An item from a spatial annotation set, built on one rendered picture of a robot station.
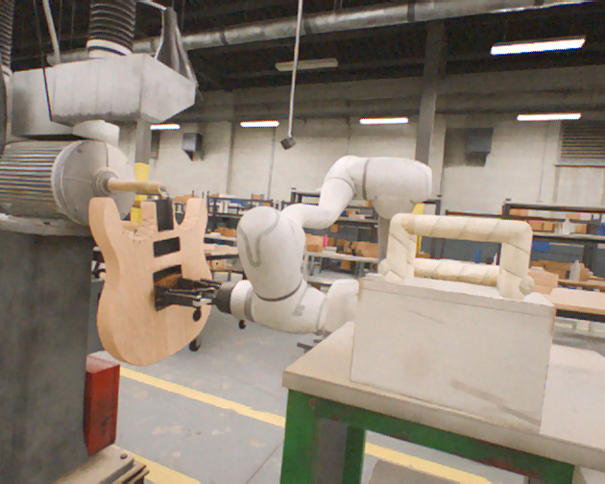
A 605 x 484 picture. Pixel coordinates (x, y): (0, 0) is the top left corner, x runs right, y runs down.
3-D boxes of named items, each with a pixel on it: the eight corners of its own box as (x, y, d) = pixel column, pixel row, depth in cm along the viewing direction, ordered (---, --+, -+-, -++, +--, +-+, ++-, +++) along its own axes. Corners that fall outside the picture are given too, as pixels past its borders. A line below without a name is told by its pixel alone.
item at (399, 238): (382, 280, 58) (388, 222, 58) (386, 278, 61) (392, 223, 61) (402, 283, 57) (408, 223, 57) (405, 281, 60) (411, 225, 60)
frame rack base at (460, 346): (348, 382, 60) (358, 278, 59) (371, 356, 73) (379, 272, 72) (542, 433, 48) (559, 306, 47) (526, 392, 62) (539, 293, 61)
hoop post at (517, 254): (499, 297, 51) (507, 230, 51) (497, 294, 54) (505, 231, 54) (525, 301, 50) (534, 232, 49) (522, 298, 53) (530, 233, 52)
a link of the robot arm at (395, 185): (370, 310, 165) (421, 318, 158) (363, 338, 153) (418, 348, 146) (369, 148, 119) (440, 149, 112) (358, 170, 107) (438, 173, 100)
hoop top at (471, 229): (387, 231, 58) (389, 211, 58) (391, 232, 61) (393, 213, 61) (532, 244, 50) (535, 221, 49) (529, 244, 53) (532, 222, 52)
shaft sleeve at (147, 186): (118, 180, 106) (119, 190, 107) (109, 179, 103) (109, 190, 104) (166, 181, 99) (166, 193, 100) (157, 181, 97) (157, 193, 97)
